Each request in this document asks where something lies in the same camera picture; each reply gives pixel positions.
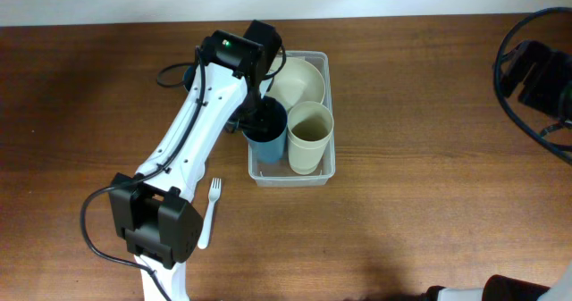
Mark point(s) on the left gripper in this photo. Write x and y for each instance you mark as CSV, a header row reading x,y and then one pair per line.
x,y
264,121

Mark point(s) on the blue cup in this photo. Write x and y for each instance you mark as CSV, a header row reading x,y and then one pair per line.
x,y
188,77
270,147

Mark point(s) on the cream bowl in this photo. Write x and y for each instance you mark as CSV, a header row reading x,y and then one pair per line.
x,y
298,81

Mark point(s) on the beige cup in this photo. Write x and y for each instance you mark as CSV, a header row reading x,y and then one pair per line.
x,y
304,164
310,127

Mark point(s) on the white plastic fork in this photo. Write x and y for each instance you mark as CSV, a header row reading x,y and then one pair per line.
x,y
213,196

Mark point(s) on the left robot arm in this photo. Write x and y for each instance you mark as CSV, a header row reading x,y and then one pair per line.
x,y
153,209

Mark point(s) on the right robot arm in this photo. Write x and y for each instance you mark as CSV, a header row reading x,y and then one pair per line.
x,y
546,75

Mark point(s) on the clear plastic container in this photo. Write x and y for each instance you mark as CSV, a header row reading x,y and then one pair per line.
x,y
280,174

